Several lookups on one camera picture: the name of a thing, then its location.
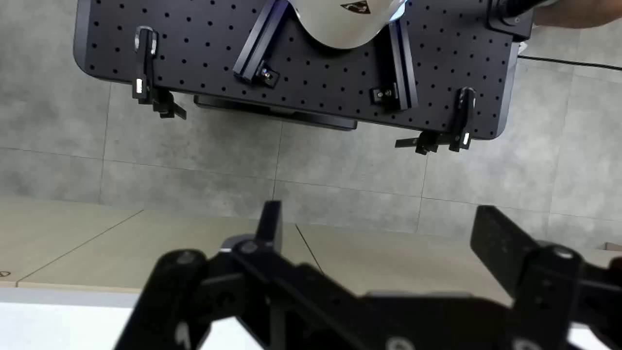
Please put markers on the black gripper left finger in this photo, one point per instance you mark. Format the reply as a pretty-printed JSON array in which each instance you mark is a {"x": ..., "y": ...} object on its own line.
[{"x": 195, "y": 284}]

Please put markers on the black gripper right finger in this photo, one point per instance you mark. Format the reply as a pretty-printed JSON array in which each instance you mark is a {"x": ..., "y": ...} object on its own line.
[{"x": 550, "y": 291}]

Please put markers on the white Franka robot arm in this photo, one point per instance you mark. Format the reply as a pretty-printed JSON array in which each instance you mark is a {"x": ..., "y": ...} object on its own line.
[{"x": 342, "y": 25}]

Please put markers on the black toggle clamp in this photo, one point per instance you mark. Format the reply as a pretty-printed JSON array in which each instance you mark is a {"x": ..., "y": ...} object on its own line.
[
  {"x": 461, "y": 118},
  {"x": 146, "y": 64}
]

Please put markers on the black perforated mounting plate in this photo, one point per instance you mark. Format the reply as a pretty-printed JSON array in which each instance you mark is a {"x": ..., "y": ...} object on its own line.
[{"x": 206, "y": 44}]

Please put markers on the black aluminium rail bracket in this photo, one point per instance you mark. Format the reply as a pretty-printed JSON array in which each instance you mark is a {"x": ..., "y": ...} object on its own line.
[
  {"x": 255, "y": 44},
  {"x": 401, "y": 70}
]

